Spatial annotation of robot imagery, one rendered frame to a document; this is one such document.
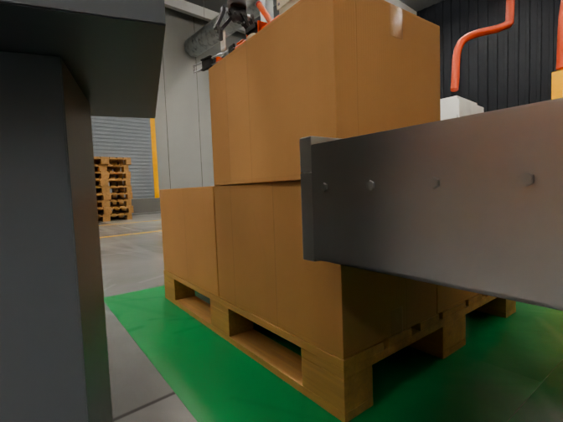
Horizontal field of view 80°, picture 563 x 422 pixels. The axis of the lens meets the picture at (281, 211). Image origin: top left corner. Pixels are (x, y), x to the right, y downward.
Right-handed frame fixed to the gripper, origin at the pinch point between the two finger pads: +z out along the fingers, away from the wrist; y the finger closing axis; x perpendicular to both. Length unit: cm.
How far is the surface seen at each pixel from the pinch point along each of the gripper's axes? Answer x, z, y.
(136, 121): 905, -151, 177
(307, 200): -77, 57, -32
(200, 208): 2, 61, -19
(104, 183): 641, 31, 44
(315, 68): -65, 30, -19
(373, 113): -71, 39, -7
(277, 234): -47, 67, -17
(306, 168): -77, 52, -32
